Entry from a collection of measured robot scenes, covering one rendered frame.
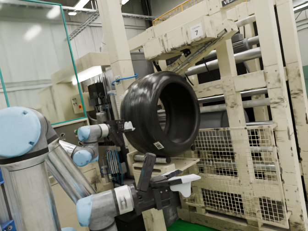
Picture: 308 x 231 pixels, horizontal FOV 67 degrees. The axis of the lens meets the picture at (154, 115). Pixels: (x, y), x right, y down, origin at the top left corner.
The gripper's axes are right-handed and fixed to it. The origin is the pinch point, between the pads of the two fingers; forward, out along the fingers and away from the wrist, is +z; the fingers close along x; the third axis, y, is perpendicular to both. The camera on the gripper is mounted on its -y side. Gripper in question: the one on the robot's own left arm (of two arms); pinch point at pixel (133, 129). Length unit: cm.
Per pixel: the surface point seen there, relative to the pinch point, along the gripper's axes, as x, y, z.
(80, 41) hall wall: 907, 420, 461
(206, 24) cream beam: -34, 62, 44
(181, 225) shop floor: 47, -106, 84
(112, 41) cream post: 31, 68, 15
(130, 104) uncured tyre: 2.0, 16.2, 1.6
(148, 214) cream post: 33, -72, 31
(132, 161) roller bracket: 26.2, -24.8, 15.8
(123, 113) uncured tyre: 9.5, 11.2, 0.5
